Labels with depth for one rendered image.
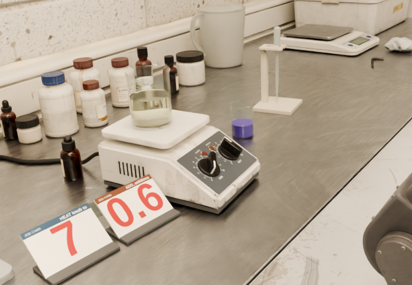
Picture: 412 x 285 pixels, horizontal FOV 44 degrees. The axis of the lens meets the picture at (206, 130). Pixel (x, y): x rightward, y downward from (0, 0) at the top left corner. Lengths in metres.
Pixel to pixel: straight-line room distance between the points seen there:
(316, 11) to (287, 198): 1.13
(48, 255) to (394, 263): 0.37
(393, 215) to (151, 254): 0.31
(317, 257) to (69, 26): 0.79
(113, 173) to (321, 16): 1.16
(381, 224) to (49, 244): 0.37
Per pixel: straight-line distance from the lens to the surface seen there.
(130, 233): 0.65
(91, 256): 0.62
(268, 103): 1.05
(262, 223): 0.66
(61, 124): 0.98
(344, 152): 0.86
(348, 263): 0.60
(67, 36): 1.18
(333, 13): 1.74
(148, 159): 0.69
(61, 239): 0.62
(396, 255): 0.40
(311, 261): 0.60
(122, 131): 0.73
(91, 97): 0.99
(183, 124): 0.74
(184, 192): 0.68
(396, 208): 0.40
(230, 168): 0.71
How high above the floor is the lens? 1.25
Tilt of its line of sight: 22 degrees down
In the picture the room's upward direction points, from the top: 3 degrees counter-clockwise
